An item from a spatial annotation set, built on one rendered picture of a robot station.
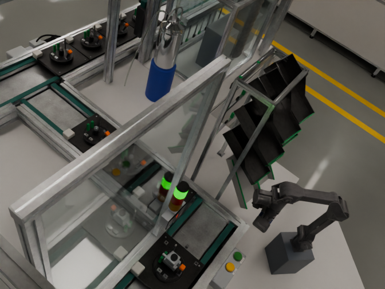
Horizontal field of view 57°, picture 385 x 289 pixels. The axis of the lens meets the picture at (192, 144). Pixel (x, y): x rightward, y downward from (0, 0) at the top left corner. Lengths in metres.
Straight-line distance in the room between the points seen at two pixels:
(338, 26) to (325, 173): 2.32
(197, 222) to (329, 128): 2.67
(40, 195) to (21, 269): 0.12
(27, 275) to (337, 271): 1.80
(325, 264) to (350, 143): 2.31
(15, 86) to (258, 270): 1.68
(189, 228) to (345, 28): 4.07
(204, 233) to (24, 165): 0.99
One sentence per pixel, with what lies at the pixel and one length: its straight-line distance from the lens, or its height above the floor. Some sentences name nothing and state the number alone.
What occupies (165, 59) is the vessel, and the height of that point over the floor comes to 1.21.
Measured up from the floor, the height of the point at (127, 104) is 0.86.
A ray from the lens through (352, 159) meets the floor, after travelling 4.10.
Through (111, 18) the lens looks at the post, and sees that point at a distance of 2.14.
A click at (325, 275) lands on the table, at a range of 2.11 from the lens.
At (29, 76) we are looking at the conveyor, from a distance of 2.38.
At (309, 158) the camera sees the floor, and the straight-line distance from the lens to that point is 3.79.
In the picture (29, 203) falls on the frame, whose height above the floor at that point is 1.99.
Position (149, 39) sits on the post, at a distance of 2.53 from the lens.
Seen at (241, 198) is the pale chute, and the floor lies 1.05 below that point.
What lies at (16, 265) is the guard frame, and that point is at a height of 1.99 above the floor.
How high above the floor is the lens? 2.52
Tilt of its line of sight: 49 degrees down
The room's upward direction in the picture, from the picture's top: 22 degrees clockwise
